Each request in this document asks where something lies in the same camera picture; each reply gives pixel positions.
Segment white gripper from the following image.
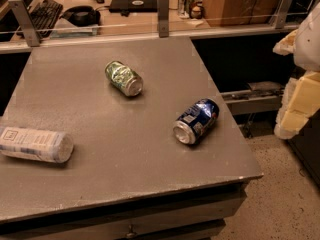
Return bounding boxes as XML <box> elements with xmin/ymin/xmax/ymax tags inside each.
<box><xmin>273</xmin><ymin>3</ymin><xmax>320</xmax><ymax>139</ymax></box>

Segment green soda can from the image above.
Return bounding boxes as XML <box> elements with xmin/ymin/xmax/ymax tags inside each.
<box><xmin>105</xmin><ymin>61</ymin><xmax>143</xmax><ymax>97</ymax></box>

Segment blue soda can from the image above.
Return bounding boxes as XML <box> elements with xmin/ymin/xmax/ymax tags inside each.
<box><xmin>173</xmin><ymin>98</ymin><xmax>220</xmax><ymax>145</ymax></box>

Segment wooden cabinet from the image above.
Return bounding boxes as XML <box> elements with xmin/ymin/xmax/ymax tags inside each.
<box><xmin>202</xmin><ymin>0</ymin><xmax>280</xmax><ymax>27</ymax></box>

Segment black laptop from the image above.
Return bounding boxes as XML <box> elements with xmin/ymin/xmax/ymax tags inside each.
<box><xmin>109</xmin><ymin>0</ymin><xmax>157</xmax><ymax>13</ymax></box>

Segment grey table drawer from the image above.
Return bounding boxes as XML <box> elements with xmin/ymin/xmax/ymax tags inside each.
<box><xmin>0</xmin><ymin>183</ymin><xmax>248</xmax><ymax>240</ymax></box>

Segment black headphones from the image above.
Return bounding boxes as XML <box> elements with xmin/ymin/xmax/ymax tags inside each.
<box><xmin>62</xmin><ymin>6</ymin><xmax>101</xmax><ymax>27</ymax></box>

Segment black keyboard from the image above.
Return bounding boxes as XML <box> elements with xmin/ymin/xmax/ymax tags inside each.
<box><xmin>30</xmin><ymin>0</ymin><xmax>63</xmax><ymax>38</ymax></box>

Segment white plastic bottle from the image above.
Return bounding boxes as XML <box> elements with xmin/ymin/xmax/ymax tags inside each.
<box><xmin>0</xmin><ymin>126</ymin><xmax>74</xmax><ymax>163</ymax></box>

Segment metal shelf rail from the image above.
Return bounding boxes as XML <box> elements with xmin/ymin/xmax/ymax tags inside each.
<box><xmin>222</xmin><ymin>81</ymin><xmax>284</xmax><ymax>115</ymax></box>

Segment metal bracket right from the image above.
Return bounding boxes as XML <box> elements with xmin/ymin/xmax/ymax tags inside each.
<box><xmin>272</xmin><ymin>0</ymin><xmax>293</xmax><ymax>29</ymax></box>

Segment metal bracket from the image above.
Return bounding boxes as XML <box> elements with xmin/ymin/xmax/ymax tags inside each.
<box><xmin>157</xmin><ymin>0</ymin><xmax>169</xmax><ymax>38</ymax></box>
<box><xmin>8</xmin><ymin>0</ymin><xmax>40</xmax><ymax>47</ymax></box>
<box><xmin>272</xmin><ymin>0</ymin><xmax>293</xmax><ymax>29</ymax></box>

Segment metal bracket middle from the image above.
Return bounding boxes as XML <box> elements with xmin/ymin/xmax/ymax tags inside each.
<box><xmin>157</xmin><ymin>0</ymin><xmax>169</xmax><ymax>38</ymax></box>

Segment metal bracket left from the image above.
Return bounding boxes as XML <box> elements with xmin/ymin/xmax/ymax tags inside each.
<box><xmin>8</xmin><ymin>0</ymin><xmax>40</xmax><ymax>47</ymax></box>

